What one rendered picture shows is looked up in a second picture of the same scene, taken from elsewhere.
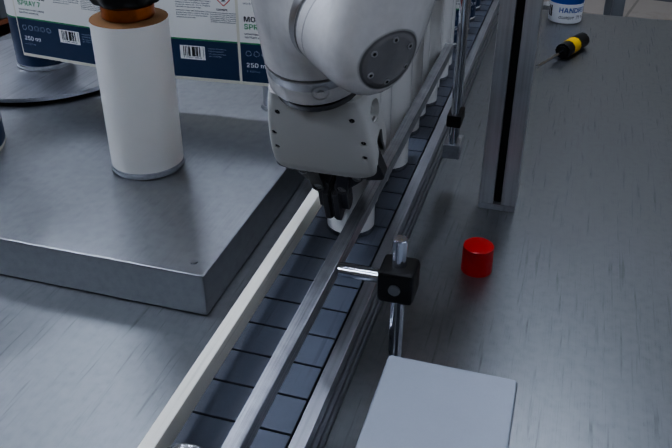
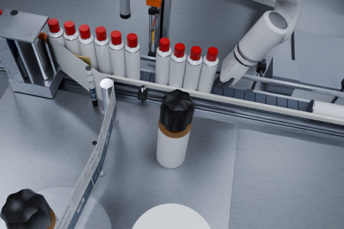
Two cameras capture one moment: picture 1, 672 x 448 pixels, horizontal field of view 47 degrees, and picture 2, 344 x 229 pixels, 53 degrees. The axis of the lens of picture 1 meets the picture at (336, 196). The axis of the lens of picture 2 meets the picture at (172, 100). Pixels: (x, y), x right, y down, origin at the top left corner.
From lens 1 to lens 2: 1.32 m
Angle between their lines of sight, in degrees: 73
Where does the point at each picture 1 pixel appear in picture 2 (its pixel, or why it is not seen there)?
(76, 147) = (158, 189)
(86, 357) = (259, 157)
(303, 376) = (270, 97)
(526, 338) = not seen: hidden behind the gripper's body
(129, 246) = (228, 146)
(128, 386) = (266, 144)
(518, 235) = not seen: hidden behind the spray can
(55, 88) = (97, 221)
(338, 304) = (242, 92)
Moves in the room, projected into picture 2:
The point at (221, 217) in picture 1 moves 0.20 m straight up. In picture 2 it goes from (205, 124) to (215, 87)
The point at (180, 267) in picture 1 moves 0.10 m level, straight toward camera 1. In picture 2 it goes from (235, 130) to (261, 122)
